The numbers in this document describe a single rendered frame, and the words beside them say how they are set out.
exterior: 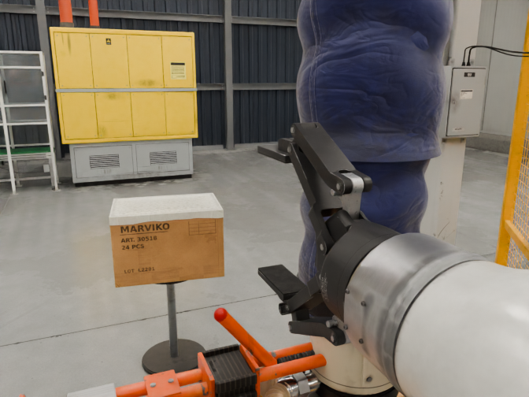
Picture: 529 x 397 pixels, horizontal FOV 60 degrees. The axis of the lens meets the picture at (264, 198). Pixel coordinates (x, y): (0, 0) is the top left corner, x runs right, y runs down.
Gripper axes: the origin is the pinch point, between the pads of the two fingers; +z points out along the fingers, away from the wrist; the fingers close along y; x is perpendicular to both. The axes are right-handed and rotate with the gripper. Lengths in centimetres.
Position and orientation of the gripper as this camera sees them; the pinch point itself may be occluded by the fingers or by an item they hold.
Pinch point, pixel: (274, 213)
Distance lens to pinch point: 49.0
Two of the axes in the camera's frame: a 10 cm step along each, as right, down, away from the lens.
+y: 0.0, 9.7, 2.5
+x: 9.3, -0.9, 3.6
